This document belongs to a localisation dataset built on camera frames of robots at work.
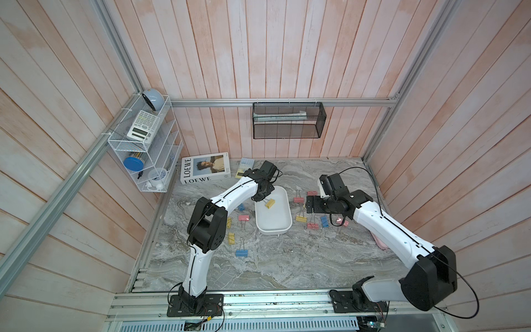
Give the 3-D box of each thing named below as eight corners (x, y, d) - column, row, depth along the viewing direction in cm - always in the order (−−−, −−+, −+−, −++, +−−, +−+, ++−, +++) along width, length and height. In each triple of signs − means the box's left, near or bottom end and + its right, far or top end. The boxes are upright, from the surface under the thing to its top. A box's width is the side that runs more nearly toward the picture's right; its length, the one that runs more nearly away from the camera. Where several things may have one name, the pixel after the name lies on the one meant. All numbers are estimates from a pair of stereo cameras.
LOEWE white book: (182, 185, 111) (179, 180, 107) (183, 162, 122) (181, 157, 118) (231, 178, 114) (230, 173, 111) (228, 156, 125) (227, 151, 122)
